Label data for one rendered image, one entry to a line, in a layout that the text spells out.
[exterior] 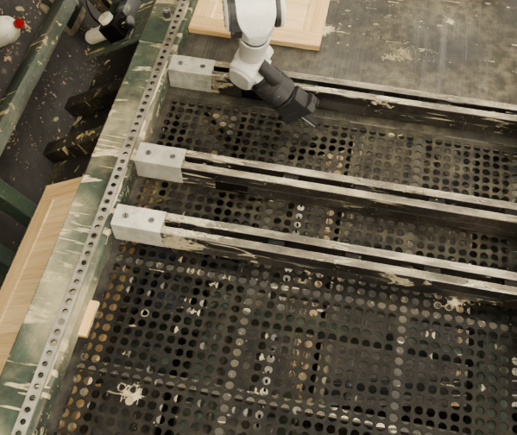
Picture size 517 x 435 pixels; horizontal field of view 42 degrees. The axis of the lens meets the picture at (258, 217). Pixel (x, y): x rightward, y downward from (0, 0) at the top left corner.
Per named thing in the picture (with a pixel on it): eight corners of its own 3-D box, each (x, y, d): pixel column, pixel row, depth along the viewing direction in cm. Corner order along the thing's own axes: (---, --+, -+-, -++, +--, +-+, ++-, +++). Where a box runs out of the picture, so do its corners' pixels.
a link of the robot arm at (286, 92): (280, 131, 184) (250, 105, 177) (286, 105, 189) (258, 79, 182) (316, 116, 175) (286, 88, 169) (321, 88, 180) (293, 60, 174)
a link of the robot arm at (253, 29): (274, 63, 161) (281, 31, 142) (230, 67, 160) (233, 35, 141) (267, 21, 162) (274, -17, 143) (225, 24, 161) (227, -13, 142)
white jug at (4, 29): (-19, 20, 251) (15, 3, 240) (2, 39, 257) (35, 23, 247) (-30, 38, 246) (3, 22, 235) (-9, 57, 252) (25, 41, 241)
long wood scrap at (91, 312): (91, 301, 160) (90, 299, 159) (99, 303, 160) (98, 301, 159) (78, 337, 156) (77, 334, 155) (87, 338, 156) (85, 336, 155)
